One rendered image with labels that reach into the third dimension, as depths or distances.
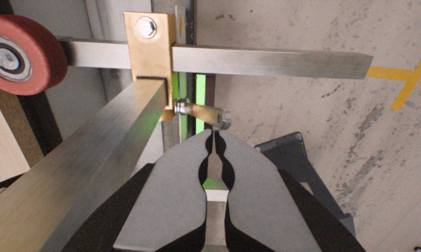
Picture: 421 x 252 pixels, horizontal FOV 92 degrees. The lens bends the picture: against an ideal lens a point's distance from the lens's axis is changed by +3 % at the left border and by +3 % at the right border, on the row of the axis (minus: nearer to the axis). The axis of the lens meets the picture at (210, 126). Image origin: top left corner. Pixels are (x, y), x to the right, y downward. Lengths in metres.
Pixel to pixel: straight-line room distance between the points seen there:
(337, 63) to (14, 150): 0.44
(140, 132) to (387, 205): 2.17
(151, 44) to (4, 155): 0.26
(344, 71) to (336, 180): 1.53
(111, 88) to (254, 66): 0.41
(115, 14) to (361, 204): 2.05
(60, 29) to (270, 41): 0.93
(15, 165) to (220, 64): 0.32
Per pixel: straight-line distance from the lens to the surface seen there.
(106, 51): 0.29
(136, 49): 0.27
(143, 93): 0.22
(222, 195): 0.40
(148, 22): 0.25
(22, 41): 0.29
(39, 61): 0.28
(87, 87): 0.54
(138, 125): 0.17
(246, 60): 0.27
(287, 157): 1.30
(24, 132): 0.38
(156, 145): 0.63
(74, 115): 0.50
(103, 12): 0.55
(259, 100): 1.24
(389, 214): 2.35
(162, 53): 0.26
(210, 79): 0.44
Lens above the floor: 1.12
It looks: 61 degrees down
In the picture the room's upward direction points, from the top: 179 degrees counter-clockwise
